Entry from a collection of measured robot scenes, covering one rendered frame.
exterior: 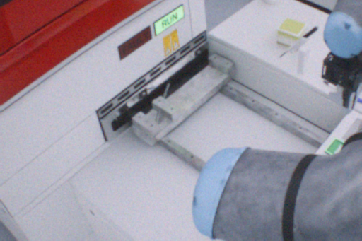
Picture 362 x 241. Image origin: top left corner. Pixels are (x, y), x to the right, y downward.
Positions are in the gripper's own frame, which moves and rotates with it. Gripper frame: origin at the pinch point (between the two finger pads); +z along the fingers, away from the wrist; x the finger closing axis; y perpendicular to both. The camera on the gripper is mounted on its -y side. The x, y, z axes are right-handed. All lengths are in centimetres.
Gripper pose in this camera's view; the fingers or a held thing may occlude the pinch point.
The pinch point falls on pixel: (350, 111)
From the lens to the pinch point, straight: 110.5
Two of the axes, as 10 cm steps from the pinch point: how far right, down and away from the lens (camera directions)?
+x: -6.9, 5.6, -4.7
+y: -7.2, -4.4, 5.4
